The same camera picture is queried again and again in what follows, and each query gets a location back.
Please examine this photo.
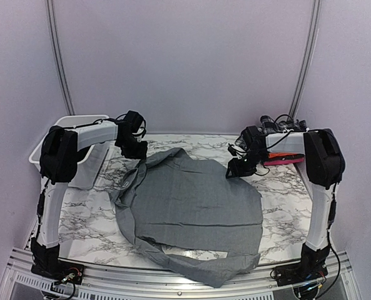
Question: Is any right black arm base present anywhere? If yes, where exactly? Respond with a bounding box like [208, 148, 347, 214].
[270, 243, 330, 286]

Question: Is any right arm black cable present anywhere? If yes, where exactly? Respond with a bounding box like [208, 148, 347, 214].
[257, 114, 305, 176]

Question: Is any right aluminium wall post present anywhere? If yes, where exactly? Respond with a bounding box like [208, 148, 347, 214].
[289, 0, 322, 118]

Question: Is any aluminium wall post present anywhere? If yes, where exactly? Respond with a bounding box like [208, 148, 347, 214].
[45, 0, 76, 116]
[289, 0, 322, 118]

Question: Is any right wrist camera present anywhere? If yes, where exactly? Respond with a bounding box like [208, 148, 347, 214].
[241, 126, 266, 150]

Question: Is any grey button-up shirt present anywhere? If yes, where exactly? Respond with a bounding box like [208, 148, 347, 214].
[109, 148, 263, 288]

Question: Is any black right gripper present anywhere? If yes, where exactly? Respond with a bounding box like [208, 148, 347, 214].
[226, 150, 267, 178]

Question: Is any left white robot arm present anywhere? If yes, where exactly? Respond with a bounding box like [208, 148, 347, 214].
[31, 116, 147, 249]

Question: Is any left aluminium wall post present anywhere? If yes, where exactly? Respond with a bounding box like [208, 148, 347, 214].
[45, 0, 76, 116]

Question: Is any aluminium front frame rail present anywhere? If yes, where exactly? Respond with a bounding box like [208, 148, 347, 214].
[0, 248, 362, 299]

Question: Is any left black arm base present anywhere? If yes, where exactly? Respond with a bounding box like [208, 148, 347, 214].
[31, 237, 84, 284]

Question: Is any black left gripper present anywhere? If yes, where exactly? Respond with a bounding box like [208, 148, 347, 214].
[117, 135, 147, 159]

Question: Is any black white plaid shirt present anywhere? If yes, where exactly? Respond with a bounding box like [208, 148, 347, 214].
[235, 114, 308, 149]

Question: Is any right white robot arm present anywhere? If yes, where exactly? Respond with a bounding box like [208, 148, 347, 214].
[226, 126, 345, 251]

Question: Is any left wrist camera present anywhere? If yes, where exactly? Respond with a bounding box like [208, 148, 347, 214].
[124, 111, 146, 134]

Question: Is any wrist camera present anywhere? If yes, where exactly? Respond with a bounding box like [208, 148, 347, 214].
[124, 111, 146, 134]
[241, 126, 266, 150]

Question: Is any pink folded garment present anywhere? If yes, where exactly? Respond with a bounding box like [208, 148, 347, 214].
[264, 157, 305, 166]

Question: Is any orange folded garment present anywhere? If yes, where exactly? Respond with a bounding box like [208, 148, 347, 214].
[268, 152, 305, 161]

